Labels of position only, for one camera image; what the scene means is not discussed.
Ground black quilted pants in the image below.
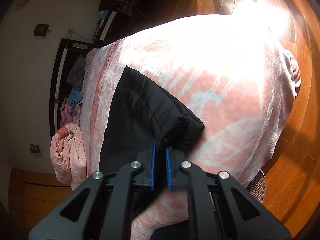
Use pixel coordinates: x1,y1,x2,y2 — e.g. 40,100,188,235
99,66,204,174

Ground rolled pink comforter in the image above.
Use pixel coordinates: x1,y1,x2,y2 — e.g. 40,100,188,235
50,123,87,190

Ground pink garment on bed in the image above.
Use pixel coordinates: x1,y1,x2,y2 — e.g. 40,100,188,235
60,99,79,127

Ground blue garment on bed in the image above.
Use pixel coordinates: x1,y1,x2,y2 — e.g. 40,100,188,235
68,88,83,116

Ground pink bed with bedspread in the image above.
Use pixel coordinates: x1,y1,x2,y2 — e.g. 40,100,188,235
80,13,302,240

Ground dark grey pillow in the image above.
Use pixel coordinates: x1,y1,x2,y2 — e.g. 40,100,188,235
66,54,86,92

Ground wooden wardrobe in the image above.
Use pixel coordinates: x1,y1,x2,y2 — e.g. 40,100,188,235
9,168,72,237

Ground black headboard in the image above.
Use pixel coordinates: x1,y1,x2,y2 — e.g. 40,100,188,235
49,38,95,136

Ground dark bedside table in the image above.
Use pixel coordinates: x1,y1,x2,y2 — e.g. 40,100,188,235
92,10,117,43

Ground brown wall lamp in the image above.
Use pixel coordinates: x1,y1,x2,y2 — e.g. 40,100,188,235
29,144,41,154
34,24,49,37

